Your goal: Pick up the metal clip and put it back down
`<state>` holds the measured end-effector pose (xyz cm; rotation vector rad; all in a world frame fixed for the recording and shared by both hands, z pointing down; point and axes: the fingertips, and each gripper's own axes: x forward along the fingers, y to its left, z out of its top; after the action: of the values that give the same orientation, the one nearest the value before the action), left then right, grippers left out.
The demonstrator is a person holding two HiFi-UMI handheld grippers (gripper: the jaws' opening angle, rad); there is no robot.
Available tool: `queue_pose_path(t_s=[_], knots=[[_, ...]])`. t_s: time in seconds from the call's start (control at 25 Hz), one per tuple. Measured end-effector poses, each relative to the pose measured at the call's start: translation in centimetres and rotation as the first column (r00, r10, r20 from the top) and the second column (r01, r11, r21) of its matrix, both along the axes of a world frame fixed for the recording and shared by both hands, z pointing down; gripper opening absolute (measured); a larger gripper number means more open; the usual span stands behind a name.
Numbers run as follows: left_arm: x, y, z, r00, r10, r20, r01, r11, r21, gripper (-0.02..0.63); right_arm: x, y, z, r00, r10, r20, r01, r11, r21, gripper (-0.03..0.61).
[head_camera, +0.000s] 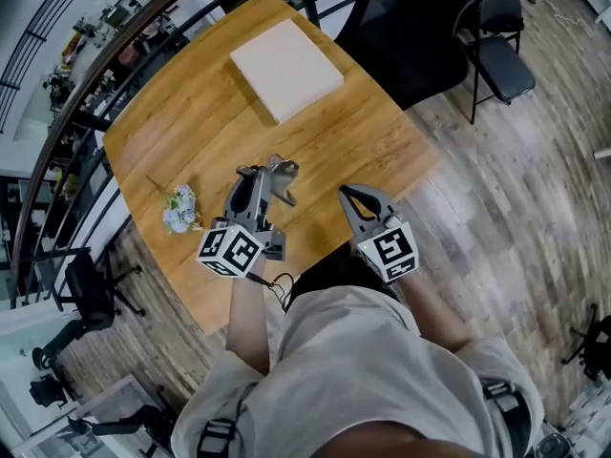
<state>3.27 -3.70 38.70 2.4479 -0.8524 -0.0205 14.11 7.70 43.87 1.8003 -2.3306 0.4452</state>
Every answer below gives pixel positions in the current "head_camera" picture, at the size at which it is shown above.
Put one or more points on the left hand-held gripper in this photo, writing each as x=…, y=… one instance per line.
x=229, y=251

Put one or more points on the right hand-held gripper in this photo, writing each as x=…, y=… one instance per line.
x=391, y=253

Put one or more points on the person's left forearm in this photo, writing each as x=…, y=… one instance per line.
x=248, y=322

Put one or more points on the person's right forearm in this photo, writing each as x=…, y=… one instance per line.
x=434, y=313

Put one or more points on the small pale flower bouquet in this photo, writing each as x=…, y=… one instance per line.
x=180, y=208

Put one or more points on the flat white box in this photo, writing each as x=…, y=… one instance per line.
x=286, y=67

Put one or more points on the person's beige shirt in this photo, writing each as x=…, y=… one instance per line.
x=358, y=375

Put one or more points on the black mesh office chair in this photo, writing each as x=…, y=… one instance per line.
x=406, y=41

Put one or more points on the black swivel office chair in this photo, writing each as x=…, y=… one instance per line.
x=90, y=289

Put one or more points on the black folding chair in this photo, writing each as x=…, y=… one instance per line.
x=506, y=65

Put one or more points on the black railing with wooden handrail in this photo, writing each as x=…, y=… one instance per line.
x=53, y=127

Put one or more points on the black office chair with armrests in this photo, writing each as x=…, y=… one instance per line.
x=138, y=422

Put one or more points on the black chair wheel base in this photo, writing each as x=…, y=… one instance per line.
x=594, y=346

